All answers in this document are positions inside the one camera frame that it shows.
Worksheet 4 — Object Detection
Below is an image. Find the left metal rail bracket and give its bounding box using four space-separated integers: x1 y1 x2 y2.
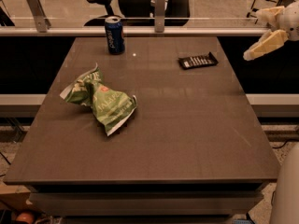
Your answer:
26 0 51 33

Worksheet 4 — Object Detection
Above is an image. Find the black rxbar chocolate wrapper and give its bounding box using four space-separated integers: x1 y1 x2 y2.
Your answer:
178 52 218 69

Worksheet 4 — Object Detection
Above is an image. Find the blue pepsi can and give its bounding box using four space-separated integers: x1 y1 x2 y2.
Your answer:
105 16 125 55

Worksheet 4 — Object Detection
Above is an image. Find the green jalapeno chip bag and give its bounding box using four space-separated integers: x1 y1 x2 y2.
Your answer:
60 64 137 136

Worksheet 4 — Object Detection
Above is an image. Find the horizontal metal rail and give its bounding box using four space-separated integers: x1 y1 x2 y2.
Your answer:
0 26 267 36

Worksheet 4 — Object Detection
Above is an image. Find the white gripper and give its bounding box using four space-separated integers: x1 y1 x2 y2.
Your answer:
243 1 299 61

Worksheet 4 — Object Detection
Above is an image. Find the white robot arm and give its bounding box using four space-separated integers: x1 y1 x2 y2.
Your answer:
243 1 299 224

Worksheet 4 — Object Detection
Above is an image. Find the orange round object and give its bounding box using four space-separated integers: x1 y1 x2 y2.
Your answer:
16 212 35 224

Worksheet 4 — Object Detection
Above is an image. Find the black office chair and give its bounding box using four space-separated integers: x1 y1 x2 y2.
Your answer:
85 0 190 26

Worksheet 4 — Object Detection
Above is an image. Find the middle metal rail bracket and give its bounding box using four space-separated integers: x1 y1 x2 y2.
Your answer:
154 0 165 33

